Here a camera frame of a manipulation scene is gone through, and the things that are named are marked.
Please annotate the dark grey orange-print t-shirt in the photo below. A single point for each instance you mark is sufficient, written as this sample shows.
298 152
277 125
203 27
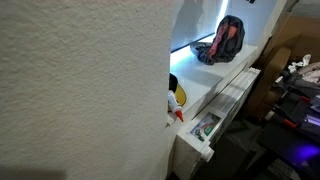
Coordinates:
226 44

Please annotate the white windowsill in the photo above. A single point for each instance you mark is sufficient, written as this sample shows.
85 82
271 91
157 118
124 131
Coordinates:
202 83

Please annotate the white glue bottle orange tip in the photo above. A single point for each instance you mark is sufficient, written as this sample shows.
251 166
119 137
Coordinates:
174 105

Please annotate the colourful sticker on radiator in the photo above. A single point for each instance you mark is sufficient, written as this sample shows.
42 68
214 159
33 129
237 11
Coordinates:
205 126

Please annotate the white radiator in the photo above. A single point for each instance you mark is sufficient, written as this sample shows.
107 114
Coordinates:
193 143

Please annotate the cluttered dark desk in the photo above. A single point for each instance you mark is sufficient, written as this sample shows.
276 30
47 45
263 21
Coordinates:
293 133

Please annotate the brown cardboard box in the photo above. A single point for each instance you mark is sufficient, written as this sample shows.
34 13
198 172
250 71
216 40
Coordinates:
294 37

